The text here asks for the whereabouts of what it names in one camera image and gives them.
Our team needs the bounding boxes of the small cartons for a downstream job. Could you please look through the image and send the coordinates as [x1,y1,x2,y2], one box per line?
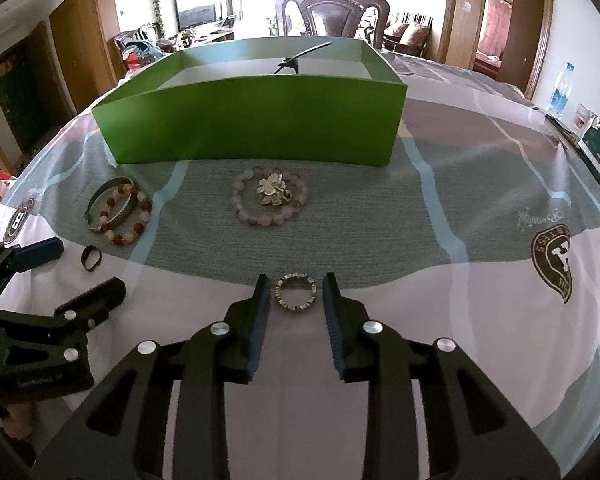
[572,104,600,139]

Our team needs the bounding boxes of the pile of clothes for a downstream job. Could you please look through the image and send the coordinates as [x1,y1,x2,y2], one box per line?
[122,40,174,74]

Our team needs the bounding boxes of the dark wooden chair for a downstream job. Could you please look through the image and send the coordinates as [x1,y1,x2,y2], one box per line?
[275,0,391,51]

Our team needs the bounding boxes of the white shopping bag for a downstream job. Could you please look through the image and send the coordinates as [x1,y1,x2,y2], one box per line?
[0,170,19,202]

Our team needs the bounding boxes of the television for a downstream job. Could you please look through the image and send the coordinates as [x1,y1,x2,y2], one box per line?
[174,0,217,31]

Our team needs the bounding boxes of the person's left hand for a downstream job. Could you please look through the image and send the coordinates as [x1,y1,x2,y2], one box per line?
[2,402,37,440]

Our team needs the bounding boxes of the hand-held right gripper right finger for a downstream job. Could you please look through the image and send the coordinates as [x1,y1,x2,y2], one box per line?
[322,272,563,480]

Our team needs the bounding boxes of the wooden television stand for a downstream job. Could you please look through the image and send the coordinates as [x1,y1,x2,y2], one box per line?
[177,25,236,49]

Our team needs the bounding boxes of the wooden sofa with cushions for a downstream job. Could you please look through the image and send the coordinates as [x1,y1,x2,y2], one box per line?
[382,10,434,58]

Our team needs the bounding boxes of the pink bead bracelet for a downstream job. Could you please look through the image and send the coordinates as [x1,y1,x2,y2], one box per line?
[231,166,311,229]

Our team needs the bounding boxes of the black tray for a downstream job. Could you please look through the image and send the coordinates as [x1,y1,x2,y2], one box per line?
[545,115,600,191]

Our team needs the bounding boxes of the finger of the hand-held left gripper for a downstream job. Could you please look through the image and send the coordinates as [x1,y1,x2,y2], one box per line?
[0,238,64,306]
[0,277,127,361]

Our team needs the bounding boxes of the green cardboard box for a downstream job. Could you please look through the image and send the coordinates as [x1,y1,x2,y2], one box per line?
[91,36,408,167]

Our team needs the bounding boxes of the wooden armchair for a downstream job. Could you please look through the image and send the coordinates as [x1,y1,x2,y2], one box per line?
[114,22,163,58]

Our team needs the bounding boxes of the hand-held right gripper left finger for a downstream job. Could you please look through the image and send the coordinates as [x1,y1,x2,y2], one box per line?
[30,274,272,480]

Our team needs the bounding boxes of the silver studded ring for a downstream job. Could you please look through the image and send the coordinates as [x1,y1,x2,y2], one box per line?
[272,271,317,314]

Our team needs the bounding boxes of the black strap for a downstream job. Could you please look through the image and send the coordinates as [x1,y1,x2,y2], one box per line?
[271,41,332,76]

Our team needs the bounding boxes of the silver flower brooch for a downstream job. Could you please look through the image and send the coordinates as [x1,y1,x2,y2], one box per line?
[256,172,294,207]

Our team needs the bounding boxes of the small dark ring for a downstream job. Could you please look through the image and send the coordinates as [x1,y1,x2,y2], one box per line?
[80,246,102,274]

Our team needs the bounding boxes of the clear water bottle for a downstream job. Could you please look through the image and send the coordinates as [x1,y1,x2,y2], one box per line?
[546,62,576,118]

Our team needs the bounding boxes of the red and white bead bracelet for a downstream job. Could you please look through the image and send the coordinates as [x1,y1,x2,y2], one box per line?
[99,182,154,246]

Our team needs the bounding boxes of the dark entrance door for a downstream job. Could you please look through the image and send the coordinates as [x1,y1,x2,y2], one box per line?
[0,22,57,162]

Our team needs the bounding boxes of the metal bangle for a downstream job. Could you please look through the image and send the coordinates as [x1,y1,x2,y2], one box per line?
[84,176,137,234]

